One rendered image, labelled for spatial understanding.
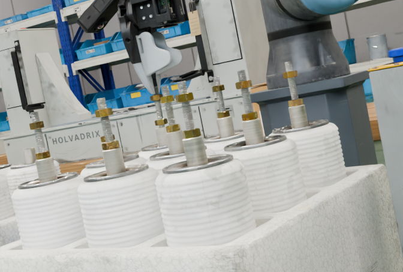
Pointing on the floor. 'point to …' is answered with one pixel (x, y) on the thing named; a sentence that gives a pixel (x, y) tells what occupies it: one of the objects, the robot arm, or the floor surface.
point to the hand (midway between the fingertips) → (149, 86)
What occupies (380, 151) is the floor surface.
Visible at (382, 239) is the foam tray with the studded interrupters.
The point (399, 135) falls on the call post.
